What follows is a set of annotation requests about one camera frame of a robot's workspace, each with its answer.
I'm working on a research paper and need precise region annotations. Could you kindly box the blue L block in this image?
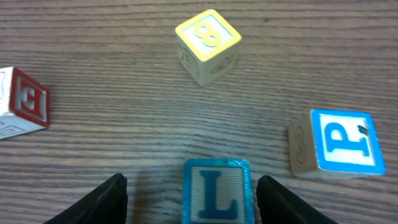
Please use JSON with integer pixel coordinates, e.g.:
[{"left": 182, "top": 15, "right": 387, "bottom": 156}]
[{"left": 181, "top": 159, "right": 255, "bottom": 224}]

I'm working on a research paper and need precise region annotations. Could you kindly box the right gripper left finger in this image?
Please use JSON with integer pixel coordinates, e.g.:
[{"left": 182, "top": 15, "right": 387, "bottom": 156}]
[{"left": 44, "top": 173, "right": 128, "bottom": 224}]

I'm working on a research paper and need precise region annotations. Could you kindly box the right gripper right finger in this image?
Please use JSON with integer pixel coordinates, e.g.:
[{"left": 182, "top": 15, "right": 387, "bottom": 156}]
[{"left": 256, "top": 175, "right": 337, "bottom": 224}]

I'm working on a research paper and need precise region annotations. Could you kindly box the yellow 8 block top right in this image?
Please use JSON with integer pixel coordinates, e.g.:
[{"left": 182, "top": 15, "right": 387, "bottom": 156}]
[{"left": 175, "top": 9, "right": 242, "bottom": 86}]

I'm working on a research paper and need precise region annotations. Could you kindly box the white block red C side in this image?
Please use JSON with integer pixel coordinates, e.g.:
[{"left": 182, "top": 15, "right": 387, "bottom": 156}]
[{"left": 1, "top": 67, "right": 50, "bottom": 139}]

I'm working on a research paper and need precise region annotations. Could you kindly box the blue P block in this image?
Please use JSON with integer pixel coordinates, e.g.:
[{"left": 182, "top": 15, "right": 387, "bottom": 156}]
[{"left": 288, "top": 109, "right": 386, "bottom": 179}]

